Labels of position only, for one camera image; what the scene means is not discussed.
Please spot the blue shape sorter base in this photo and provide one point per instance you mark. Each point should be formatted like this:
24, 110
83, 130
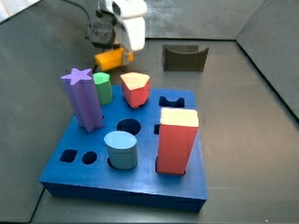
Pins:
109, 164

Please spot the light blue cylinder block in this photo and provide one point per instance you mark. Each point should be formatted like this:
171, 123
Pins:
121, 150

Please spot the green hexagonal prism block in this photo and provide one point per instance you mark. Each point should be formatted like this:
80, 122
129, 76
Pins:
103, 87

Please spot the tall red rectangular block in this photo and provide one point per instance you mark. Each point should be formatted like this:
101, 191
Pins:
179, 126

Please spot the red rounded triangle block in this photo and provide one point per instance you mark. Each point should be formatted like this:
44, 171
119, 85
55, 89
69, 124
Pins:
135, 86

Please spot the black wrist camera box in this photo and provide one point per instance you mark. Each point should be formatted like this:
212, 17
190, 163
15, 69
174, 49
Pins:
100, 34

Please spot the purple star prism block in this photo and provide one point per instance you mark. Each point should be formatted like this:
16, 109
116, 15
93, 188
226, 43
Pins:
84, 99

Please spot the black curved fixture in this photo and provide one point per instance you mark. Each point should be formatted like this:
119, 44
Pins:
184, 58

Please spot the yellow arch block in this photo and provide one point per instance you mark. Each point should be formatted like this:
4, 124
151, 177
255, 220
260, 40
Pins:
109, 60

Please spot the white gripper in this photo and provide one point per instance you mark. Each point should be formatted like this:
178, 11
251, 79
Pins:
129, 12

